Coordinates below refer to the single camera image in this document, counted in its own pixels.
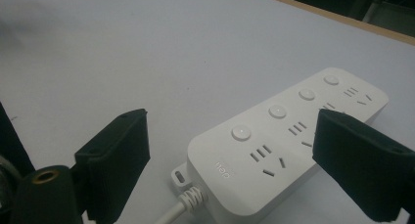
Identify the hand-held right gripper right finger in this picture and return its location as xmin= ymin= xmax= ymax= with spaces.
xmin=311 ymin=108 xmax=415 ymax=223

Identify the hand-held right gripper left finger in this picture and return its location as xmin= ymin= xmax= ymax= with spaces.
xmin=73 ymin=108 xmax=152 ymax=224

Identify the white power strip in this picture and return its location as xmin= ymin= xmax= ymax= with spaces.
xmin=170 ymin=67 xmax=390 ymax=224

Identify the grey metal stand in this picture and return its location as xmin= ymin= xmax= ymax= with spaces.
xmin=361 ymin=0 xmax=415 ymax=37

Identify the white power strip cable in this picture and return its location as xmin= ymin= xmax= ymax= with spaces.
xmin=154 ymin=186 xmax=208 ymax=224

